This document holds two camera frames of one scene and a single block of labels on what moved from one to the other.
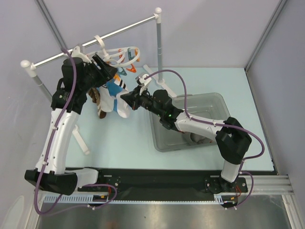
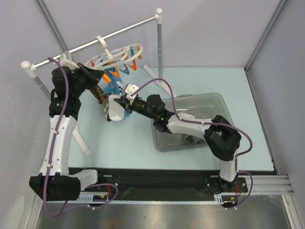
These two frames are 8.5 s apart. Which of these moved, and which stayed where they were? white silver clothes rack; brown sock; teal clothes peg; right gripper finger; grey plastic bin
Moved: teal clothes peg; brown sock; right gripper finger
Stayed: white silver clothes rack; grey plastic bin
